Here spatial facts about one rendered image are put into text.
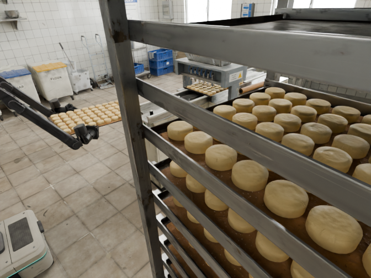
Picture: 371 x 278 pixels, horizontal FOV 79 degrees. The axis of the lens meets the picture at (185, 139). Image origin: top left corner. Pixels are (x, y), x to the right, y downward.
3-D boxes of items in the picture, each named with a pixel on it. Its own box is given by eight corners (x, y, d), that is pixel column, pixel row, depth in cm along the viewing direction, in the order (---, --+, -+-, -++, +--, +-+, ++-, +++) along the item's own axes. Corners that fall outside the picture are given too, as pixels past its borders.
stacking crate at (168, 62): (163, 63, 669) (163, 55, 658) (173, 64, 645) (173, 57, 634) (148, 67, 632) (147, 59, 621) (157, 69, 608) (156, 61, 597)
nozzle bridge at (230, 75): (196, 83, 284) (196, 54, 267) (244, 97, 237) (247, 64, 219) (175, 89, 266) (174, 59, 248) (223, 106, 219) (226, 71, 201)
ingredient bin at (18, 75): (13, 118, 411) (-7, 76, 372) (5, 109, 450) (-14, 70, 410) (45, 109, 444) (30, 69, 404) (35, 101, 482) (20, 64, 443)
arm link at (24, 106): (5, 102, 120) (4, 106, 111) (13, 94, 121) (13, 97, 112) (73, 147, 147) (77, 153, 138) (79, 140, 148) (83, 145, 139)
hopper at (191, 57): (199, 55, 260) (199, 43, 253) (239, 63, 224) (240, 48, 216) (180, 60, 244) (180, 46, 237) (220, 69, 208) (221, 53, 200)
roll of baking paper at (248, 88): (261, 85, 269) (261, 80, 266) (265, 86, 265) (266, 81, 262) (238, 93, 249) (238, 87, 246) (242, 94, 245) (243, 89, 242)
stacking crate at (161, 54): (163, 55, 658) (162, 48, 648) (173, 57, 636) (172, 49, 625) (147, 59, 620) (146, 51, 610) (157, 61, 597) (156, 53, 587)
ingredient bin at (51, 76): (50, 107, 451) (36, 68, 412) (40, 100, 491) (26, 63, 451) (77, 100, 483) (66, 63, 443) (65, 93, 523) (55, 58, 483)
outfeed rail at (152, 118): (272, 74, 305) (273, 69, 301) (274, 75, 303) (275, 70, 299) (147, 123, 193) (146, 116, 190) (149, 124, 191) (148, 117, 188)
